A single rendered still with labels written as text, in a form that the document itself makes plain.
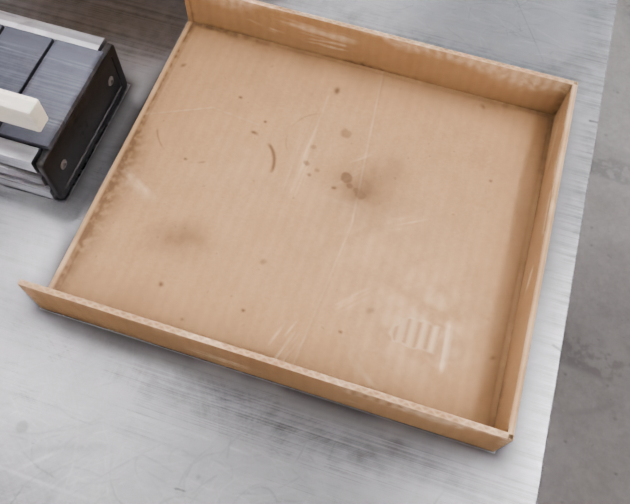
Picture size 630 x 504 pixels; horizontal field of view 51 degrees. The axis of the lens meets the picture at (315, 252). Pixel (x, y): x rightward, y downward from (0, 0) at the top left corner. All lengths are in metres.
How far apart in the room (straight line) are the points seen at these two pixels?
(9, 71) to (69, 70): 0.04
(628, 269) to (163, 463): 1.23
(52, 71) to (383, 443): 0.33
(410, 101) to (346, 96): 0.05
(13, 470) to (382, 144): 0.32
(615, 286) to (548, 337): 1.03
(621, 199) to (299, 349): 1.23
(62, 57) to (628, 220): 1.28
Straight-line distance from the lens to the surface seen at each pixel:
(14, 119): 0.45
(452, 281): 0.45
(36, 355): 0.46
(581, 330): 1.42
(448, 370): 0.43
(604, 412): 1.39
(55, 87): 0.49
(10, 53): 0.52
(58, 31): 0.53
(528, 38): 0.59
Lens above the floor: 1.24
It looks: 65 degrees down
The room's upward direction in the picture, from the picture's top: 3 degrees clockwise
